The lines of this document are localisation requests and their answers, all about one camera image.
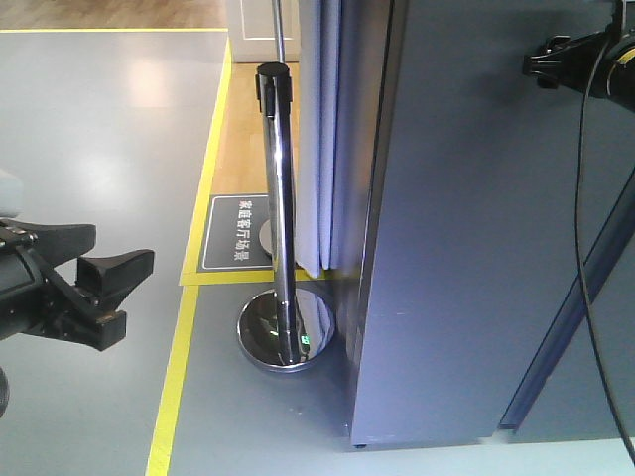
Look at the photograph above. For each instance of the white panelled cupboard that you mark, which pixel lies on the white panelled cupboard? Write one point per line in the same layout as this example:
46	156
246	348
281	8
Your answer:
251	30

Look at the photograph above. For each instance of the blue grey curtain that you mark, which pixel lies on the blue grey curtain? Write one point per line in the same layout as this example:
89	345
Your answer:
326	235

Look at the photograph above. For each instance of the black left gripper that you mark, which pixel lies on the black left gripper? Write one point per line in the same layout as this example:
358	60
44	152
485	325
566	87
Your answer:
48	289

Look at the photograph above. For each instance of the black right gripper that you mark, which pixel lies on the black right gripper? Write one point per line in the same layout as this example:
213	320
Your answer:
606	68

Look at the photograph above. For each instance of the dark floor sign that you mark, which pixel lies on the dark floor sign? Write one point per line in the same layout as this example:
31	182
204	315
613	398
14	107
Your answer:
231	235

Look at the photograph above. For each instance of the chrome stanchion post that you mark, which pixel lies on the chrome stanchion post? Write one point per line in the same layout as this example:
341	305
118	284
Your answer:
283	330

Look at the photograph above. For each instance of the grey fridge body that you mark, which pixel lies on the grey fridge body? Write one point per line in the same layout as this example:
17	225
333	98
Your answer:
561	397

